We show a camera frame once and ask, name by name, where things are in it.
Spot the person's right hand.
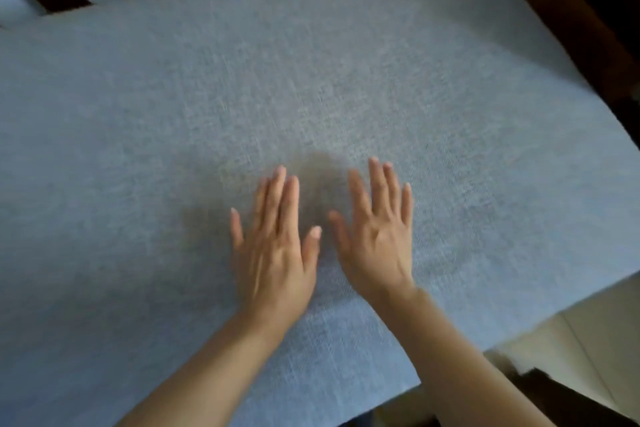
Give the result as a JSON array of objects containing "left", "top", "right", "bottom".
[{"left": 328, "top": 157, "right": 417, "bottom": 310}]

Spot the person's left hand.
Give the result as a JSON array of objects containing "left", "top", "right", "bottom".
[{"left": 229, "top": 165, "right": 323, "bottom": 338}]

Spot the long grey sofa cushion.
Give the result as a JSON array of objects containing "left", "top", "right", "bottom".
[{"left": 0, "top": 0, "right": 640, "bottom": 427}]

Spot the long dark wooden sofa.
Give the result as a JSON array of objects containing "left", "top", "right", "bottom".
[{"left": 0, "top": 0, "right": 640, "bottom": 147}]

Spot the person's left forearm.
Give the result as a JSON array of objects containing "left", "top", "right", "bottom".
[{"left": 117, "top": 314, "right": 286, "bottom": 427}]

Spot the person's right forearm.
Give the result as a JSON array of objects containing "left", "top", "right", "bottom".
[{"left": 382, "top": 289, "right": 556, "bottom": 427}]

